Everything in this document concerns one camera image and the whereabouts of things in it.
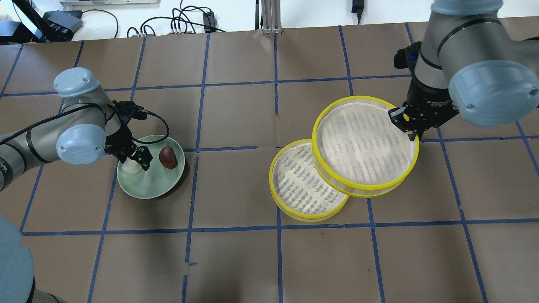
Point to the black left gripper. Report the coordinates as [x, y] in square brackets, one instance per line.
[118, 141]

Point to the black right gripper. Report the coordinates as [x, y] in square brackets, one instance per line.
[426, 101]

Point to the white bun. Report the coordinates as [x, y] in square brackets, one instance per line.
[131, 167]

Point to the brown bun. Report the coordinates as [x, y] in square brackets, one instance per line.
[168, 158]

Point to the yellow steamer layer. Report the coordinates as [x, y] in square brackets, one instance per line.
[297, 187]
[358, 151]

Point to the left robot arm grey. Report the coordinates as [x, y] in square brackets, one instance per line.
[87, 126]

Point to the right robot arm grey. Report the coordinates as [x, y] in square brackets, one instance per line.
[466, 65]

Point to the light green plate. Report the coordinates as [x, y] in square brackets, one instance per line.
[157, 179]

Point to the black power adapter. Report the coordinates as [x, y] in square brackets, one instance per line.
[358, 7]

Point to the black device box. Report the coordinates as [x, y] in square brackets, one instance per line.
[62, 25]

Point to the silver aluminium frame post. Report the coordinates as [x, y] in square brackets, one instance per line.
[270, 16]

